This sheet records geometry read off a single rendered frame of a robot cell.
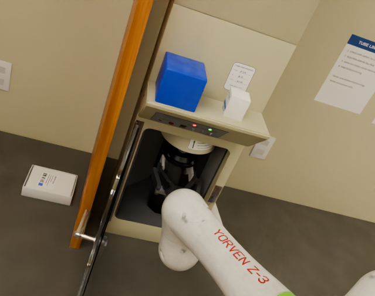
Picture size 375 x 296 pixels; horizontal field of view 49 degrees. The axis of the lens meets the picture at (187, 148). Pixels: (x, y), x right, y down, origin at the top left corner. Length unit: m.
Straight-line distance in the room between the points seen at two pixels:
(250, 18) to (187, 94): 0.23
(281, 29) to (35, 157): 1.00
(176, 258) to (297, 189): 1.01
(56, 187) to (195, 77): 0.71
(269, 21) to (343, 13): 0.57
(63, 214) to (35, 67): 0.53
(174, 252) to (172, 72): 0.42
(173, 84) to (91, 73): 0.65
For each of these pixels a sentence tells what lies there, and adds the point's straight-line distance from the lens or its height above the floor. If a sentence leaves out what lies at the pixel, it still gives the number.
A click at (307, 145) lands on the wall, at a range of 1.80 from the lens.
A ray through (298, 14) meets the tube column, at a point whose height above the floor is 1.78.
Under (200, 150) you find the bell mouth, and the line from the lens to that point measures 1.21.
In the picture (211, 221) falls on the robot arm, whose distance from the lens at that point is 0.92.
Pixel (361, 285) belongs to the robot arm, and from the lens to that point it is 0.82.
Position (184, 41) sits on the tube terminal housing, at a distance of 1.03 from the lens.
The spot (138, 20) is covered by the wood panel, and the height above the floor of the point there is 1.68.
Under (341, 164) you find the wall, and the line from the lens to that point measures 1.91.
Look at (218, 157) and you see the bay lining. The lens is 1.28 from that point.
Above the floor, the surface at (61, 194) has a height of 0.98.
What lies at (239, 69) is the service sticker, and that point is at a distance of 1.07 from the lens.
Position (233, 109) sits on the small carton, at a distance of 1.03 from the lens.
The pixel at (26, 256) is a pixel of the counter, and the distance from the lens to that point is 1.31.
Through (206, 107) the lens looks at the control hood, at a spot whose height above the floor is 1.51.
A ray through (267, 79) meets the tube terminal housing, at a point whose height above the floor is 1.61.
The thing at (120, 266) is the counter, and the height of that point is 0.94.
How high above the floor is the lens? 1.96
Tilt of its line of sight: 32 degrees down
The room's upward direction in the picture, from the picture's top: 23 degrees clockwise
